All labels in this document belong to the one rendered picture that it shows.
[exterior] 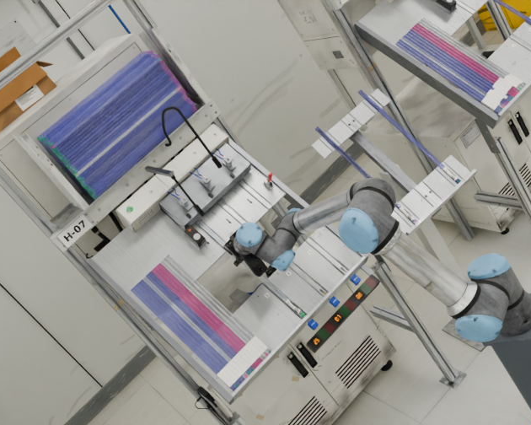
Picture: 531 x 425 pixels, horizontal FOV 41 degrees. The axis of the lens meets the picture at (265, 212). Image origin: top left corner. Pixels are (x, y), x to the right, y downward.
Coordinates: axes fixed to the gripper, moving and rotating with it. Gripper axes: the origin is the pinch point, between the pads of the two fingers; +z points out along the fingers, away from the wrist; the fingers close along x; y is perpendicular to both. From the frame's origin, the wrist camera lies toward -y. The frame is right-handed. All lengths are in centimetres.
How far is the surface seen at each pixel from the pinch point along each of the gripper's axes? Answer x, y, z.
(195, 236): 5.6, 17.6, -0.1
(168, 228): 8.9, 27.6, 7.4
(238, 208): -13.9, 14.8, 4.4
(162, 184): 0.4, 40.0, 2.0
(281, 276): -5.6, -13.7, -2.1
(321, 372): 0, -52, 43
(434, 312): -59, -73, 62
